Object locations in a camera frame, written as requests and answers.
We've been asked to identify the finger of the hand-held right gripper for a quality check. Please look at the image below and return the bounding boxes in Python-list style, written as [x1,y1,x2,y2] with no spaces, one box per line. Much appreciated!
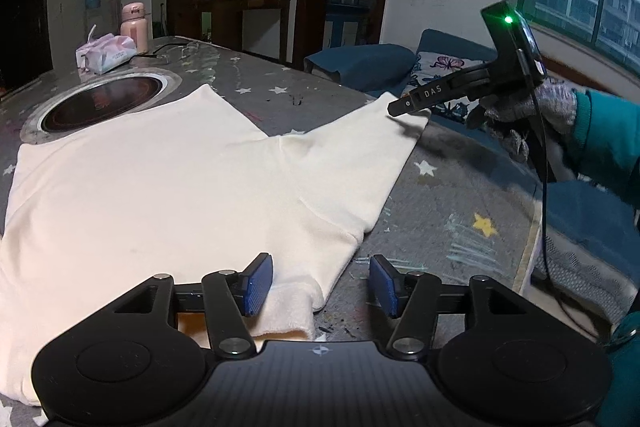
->
[387,66,490,118]

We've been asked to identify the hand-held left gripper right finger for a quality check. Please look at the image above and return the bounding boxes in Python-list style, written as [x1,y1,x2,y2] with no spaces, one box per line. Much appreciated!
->
[369,254,528,360]

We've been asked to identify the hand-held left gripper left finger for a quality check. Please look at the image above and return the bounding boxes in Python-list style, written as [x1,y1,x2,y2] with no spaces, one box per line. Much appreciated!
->
[114,252,275,360]

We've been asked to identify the white sweater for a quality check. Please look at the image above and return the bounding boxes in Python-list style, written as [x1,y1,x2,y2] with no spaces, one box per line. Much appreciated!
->
[0,84,431,408]

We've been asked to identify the person's right forearm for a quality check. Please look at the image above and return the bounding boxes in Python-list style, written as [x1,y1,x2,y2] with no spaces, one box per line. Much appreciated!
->
[570,89,640,208]

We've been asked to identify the person's right hand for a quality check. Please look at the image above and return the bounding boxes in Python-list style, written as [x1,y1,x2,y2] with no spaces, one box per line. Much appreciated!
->
[467,79,578,164]

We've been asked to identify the floral cushion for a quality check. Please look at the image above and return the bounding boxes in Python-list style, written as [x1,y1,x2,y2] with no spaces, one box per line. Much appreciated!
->
[402,51,493,124]

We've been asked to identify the blue cushion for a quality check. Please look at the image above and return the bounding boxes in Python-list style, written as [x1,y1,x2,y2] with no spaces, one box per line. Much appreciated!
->
[305,44,416,84]

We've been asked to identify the grey star-print tablecloth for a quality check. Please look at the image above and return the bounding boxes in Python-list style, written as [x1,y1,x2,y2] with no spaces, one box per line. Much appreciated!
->
[0,36,543,427]

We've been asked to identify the small blue table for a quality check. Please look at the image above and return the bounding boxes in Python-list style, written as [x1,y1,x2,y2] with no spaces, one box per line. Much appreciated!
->
[325,4,371,48]

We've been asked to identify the blue sofa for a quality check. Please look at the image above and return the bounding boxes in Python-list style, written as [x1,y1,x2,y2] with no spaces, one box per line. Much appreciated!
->
[415,29,640,328]

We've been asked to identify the round black induction cooktop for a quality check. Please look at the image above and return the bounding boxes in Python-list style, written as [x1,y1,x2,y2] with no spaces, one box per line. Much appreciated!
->
[22,69,183,145]

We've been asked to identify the person's teal jacket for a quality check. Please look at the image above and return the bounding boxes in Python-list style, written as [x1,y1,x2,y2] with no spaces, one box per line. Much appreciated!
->
[595,311,640,427]

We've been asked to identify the pink tissue pack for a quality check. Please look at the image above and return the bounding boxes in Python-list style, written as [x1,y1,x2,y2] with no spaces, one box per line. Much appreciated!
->
[75,24,137,75]

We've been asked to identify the pink thermos bottle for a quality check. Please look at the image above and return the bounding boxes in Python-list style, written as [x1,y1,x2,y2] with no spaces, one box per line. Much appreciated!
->
[120,3,149,55]

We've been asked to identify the dark door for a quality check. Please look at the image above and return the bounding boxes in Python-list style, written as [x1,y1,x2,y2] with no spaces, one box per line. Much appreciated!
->
[0,0,53,95]

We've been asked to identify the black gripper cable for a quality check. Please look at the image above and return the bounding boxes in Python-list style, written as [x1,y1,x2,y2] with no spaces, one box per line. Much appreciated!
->
[517,49,603,345]

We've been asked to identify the glasses with black cable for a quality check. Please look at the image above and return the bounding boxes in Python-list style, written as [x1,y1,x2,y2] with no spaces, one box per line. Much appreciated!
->
[149,39,201,58]

